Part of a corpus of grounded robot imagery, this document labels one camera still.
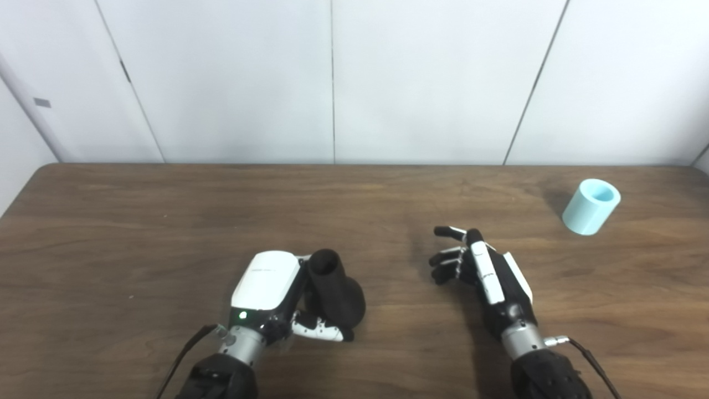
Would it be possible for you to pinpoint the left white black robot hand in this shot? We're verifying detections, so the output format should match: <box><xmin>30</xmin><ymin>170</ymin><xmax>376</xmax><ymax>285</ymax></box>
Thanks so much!
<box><xmin>230</xmin><ymin>250</ymin><xmax>355</xmax><ymax>344</ymax></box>

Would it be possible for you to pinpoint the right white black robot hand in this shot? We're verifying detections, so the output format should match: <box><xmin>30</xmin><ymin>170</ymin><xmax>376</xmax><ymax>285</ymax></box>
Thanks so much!
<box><xmin>429</xmin><ymin>226</ymin><xmax>538</xmax><ymax>339</ymax></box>

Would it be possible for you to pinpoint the black plastic nozzle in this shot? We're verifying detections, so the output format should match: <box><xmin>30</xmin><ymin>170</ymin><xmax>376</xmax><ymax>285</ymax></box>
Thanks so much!
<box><xmin>306</xmin><ymin>249</ymin><xmax>367</xmax><ymax>333</ymax></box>

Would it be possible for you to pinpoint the light blue cup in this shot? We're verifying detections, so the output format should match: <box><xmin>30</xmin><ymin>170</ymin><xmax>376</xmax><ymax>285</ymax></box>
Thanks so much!
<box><xmin>562</xmin><ymin>178</ymin><xmax>621</xmax><ymax>236</ymax></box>

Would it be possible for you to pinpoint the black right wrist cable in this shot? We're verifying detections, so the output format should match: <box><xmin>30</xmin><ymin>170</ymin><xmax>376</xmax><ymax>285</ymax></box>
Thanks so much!
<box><xmin>546</xmin><ymin>335</ymin><xmax>621</xmax><ymax>399</ymax></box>

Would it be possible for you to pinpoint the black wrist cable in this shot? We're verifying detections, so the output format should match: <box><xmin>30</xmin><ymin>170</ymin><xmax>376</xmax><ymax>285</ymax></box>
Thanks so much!
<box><xmin>546</xmin><ymin>335</ymin><xmax>621</xmax><ymax>399</ymax></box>
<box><xmin>155</xmin><ymin>325</ymin><xmax>228</xmax><ymax>399</ymax></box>

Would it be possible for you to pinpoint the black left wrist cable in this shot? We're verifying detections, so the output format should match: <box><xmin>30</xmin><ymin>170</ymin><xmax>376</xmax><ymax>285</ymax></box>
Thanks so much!
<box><xmin>155</xmin><ymin>325</ymin><xmax>228</xmax><ymax>399</ymax></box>

